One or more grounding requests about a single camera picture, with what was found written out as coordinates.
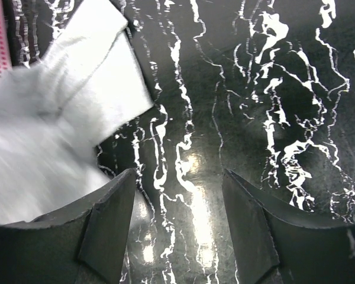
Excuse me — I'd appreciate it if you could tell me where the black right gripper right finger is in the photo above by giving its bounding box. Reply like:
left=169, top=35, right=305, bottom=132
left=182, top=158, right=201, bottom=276
left=222, top=170, right=355, bottom=283

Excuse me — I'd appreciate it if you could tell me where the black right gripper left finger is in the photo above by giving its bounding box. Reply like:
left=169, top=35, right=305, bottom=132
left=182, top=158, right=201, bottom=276
left=0, top=169, right=136, bottom=283

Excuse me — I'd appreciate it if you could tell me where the grey t shirt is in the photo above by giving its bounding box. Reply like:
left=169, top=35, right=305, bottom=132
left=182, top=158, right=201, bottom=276
left=0, top=1, right=153, bottom=224

